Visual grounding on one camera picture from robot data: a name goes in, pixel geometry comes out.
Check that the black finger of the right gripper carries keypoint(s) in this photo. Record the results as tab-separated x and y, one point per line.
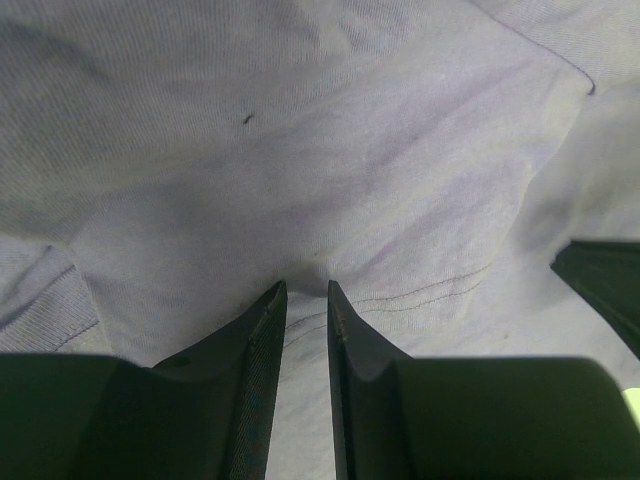
605	274

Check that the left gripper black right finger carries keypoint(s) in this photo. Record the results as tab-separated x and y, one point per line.
399	417

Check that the purple polo shirt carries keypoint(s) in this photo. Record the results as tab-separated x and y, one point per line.
163	163

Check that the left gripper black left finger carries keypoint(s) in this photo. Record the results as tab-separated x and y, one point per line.
204	413

